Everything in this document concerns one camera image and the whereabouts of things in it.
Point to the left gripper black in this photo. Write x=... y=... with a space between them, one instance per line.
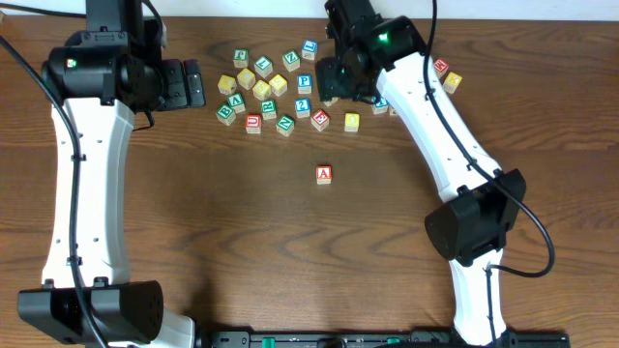
x=176 y=98

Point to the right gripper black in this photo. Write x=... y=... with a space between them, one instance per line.
x=329 y=86

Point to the blue 2 block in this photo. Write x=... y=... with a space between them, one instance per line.
x=302 y=108

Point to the red A block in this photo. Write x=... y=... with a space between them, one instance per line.
x=324 y=174

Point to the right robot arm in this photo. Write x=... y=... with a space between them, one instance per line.
x=387 y=58

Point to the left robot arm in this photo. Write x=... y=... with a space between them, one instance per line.
x=97 y=82

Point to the yellow O block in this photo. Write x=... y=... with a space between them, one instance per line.
x=331 y=101

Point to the yellow K block left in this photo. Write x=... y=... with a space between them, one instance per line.
x=227 y=85

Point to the yellow k block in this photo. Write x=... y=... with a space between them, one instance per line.
x=227 y=85
x=451 y=82

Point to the blue P block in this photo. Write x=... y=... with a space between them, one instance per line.
x=304 y=83

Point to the yellow block lower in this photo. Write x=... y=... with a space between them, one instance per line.
x=351 y=122

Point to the blue L block top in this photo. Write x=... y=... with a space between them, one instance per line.
x=309 y=50

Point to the blue T block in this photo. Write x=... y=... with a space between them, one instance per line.
x=380 y=106

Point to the red E block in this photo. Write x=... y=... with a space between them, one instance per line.
x=320 y=120

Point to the green B block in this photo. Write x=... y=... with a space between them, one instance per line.
x=226 y=114

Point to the green A block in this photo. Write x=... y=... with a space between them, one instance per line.
x=237 y=102

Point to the green Z block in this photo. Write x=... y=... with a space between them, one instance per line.
x=291 y=60

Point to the yellow C block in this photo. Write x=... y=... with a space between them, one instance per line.
x=246 y=78

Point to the yellow block plain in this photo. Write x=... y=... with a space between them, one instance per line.
x=278 y=85

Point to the green N block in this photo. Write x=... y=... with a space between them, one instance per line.
x=285 y=125

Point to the yellow S block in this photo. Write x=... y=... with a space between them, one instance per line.
x=261 y=90

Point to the red U block left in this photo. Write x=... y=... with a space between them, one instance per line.
x=253 y=124

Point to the green 7 block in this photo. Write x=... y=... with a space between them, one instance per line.
x=263 y=66

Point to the green R block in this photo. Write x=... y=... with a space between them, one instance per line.
x=269 y=110

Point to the red K block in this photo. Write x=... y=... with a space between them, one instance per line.
x=441 y=67

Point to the yellow K block right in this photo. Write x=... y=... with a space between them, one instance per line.
x=451 y=82

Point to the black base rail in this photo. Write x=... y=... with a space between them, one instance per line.
x=430 y=339

